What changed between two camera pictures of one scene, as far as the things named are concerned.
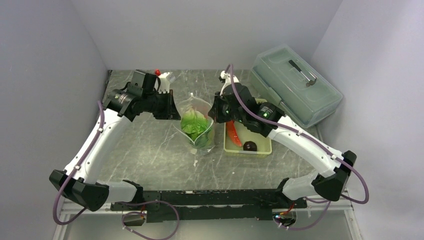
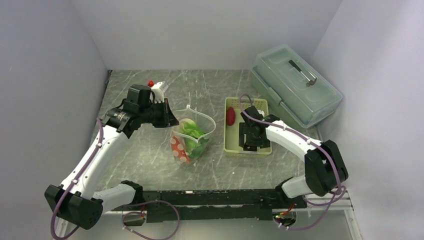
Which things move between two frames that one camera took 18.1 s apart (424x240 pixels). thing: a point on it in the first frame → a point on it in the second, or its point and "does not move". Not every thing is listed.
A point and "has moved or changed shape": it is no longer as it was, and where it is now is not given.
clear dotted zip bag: (196, 126) has moved or changed shape
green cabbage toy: (196, 126) has moved or changed shape
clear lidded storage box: (308, 96) does not move
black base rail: (191, 205) does not move
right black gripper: (215, 112) → (245, 129)
